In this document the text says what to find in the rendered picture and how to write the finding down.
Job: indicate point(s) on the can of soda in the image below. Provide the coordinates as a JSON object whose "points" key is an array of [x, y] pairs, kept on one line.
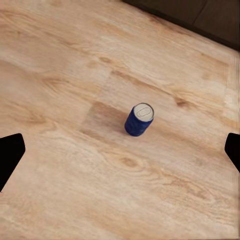
{"points": [[139, 119]]}

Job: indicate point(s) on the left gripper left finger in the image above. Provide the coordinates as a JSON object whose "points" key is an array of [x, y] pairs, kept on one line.
{"points": [[12, 149]]}

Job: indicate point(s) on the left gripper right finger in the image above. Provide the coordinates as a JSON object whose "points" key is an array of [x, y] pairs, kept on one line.
{"points": [[232, 148]]}

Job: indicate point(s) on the cabinet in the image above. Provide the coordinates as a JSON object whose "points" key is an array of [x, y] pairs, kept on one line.
{"points": [[218, 20]]}

